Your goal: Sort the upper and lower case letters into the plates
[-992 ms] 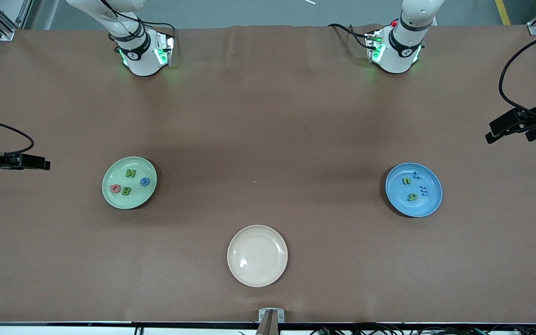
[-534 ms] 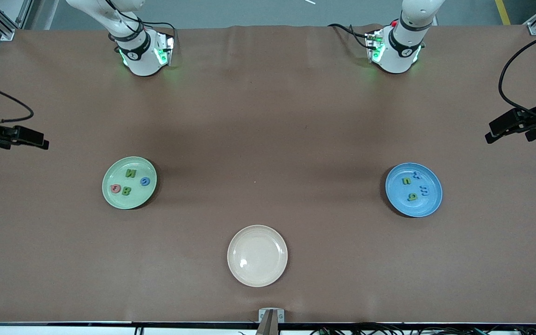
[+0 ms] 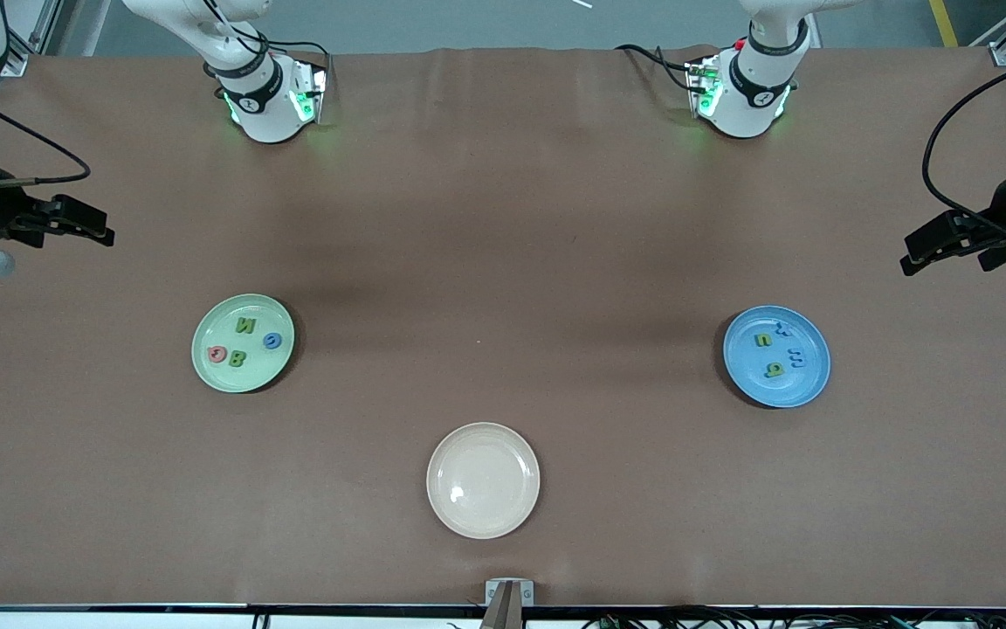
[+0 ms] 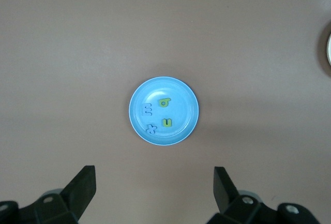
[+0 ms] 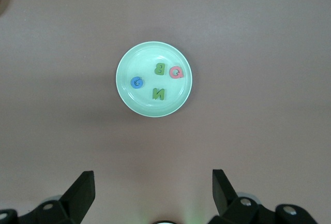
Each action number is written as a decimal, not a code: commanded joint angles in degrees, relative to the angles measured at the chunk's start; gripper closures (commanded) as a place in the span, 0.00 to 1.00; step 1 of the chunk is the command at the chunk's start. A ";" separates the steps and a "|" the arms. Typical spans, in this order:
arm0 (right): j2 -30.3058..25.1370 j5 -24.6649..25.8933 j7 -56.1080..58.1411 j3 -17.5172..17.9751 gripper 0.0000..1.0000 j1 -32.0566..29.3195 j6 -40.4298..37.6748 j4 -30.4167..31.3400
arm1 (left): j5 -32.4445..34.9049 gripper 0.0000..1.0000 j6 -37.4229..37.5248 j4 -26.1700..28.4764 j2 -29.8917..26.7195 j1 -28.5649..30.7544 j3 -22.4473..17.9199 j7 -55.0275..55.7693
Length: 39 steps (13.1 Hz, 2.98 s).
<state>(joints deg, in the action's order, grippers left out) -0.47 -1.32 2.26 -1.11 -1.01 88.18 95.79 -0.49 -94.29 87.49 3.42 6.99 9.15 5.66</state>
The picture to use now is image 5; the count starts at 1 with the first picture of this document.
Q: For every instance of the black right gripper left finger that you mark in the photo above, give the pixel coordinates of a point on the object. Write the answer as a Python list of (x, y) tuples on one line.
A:
[(75, 200)]

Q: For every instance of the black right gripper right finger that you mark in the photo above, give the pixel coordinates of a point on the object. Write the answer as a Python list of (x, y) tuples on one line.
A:
[(225, 198)]

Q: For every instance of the green letter N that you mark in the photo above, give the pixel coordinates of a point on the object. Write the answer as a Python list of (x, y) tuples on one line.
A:
[(155, 95)]

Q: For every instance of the blue letter G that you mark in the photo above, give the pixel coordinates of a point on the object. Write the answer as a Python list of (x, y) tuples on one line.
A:
[(135, 84)]

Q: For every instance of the red letter Q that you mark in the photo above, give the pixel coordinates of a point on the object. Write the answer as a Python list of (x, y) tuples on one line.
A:
[(172, 75)]

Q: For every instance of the green letter B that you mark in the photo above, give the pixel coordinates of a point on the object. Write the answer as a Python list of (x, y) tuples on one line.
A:
[(160, 69)]

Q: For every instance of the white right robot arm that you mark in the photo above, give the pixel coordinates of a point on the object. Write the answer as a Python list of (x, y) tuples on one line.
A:
[(166, 222)]

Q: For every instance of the brown table mat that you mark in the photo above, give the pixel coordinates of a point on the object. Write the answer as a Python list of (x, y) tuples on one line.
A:
[(51, 105)]

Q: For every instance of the light green plate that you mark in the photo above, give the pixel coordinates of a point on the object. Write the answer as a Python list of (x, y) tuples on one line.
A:
[(144, 99)]

